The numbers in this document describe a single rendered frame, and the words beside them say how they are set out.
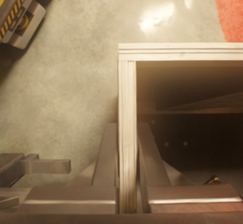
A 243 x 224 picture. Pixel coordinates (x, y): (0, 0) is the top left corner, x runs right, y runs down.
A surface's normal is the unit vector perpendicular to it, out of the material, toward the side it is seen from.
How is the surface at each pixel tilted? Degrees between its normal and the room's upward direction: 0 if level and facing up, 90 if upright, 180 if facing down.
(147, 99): 0
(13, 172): 90
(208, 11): 0
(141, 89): 0
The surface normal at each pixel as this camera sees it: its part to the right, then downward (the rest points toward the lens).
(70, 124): 0.00, 0.09
